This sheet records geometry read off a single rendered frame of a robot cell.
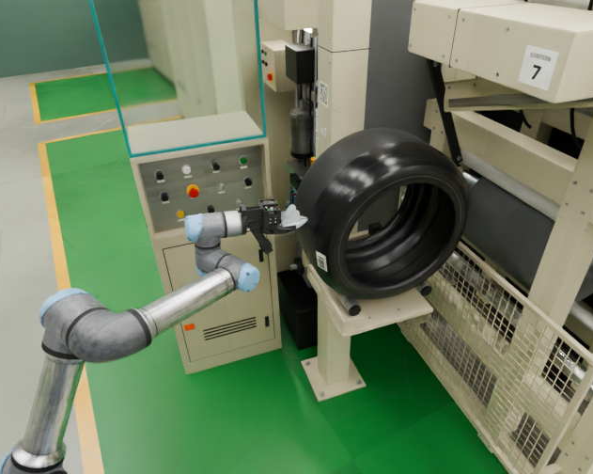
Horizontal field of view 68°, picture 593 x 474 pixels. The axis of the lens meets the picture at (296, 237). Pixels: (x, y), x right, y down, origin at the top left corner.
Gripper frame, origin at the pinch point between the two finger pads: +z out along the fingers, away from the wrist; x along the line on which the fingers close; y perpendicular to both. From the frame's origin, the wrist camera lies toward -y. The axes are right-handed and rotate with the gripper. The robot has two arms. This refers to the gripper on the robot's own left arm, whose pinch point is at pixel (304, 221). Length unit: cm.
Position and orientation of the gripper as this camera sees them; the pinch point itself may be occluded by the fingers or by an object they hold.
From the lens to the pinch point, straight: 134.4
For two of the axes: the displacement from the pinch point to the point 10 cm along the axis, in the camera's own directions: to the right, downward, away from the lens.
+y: 0.7, -8.4, -5.4
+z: 9.4, -1.2, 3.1
